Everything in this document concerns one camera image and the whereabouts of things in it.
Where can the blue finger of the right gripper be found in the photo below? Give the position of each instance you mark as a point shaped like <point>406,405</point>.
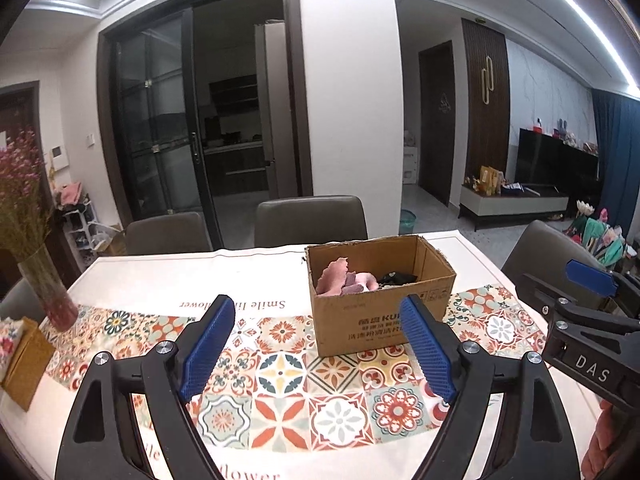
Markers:
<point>600,282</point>

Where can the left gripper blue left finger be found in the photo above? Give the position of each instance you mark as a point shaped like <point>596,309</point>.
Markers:
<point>200,345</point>

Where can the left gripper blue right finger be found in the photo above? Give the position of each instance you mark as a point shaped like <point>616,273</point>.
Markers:
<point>433,344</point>

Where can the dark patterned silk scarf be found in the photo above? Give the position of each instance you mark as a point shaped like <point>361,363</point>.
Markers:
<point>395,278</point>

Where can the mauve knitted cloth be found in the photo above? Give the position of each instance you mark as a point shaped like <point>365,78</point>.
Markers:
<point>334,278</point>

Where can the pink fluffy soft item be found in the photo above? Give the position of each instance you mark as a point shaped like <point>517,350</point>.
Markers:
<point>356,283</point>

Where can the right hand in pink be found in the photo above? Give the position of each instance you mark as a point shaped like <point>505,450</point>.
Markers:
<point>600,452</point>

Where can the grey chair right side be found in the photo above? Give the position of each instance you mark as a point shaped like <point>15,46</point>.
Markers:
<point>543,252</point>

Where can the grey chair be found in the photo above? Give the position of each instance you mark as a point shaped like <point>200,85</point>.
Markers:
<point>182,233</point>
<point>543,252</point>
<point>309,220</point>

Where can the patterned white tablecloth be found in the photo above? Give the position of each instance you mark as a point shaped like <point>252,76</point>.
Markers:
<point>273,408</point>

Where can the brown cardboard box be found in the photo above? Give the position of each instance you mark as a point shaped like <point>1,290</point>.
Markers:
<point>355,323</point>

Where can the grey chair left back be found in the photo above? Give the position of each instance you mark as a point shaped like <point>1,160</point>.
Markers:
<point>182,233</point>

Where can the black television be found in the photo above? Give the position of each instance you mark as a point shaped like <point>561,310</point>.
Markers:
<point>544,159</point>

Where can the white tv cabinet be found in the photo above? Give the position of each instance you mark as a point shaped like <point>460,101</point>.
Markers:
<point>505,210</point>

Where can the teal waste basket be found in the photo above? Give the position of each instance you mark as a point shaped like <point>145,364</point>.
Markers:
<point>407,222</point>

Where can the grey chair middle back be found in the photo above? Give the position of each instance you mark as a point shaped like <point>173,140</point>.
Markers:
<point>309,220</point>

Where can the shoe rack with items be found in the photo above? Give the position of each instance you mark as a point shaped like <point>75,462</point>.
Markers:
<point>79,221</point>

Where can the woven yellow tissue box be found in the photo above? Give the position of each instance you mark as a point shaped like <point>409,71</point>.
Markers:
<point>27,365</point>

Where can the white storage box hallway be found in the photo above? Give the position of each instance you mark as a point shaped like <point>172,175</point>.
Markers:
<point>410,166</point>

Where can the glass vase with dried flowers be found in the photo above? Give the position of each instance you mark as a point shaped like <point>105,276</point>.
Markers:
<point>25,225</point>

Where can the dark sliding glass door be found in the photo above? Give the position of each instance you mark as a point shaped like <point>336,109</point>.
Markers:
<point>202,109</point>

